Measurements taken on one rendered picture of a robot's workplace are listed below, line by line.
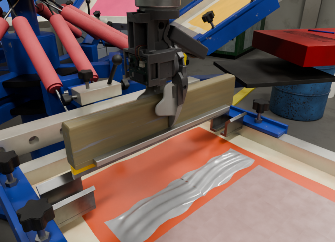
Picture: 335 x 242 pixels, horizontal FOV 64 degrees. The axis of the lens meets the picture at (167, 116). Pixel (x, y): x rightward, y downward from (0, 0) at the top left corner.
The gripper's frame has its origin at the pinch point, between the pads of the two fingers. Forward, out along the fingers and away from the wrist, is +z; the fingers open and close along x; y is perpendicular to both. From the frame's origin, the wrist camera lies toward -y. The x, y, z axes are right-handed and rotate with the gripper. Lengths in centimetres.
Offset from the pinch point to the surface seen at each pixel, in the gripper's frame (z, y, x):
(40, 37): -6, -2, -75
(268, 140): 11.3, -25.6, 9.7
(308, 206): 13.4, -12.4, 25.5
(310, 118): 104, -259, -56
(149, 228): 13.2, 12.9, 10.1
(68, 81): 4.3, 0.3, -48.8
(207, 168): 13.0, -6.8, 5.7
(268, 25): 56, -614, -315
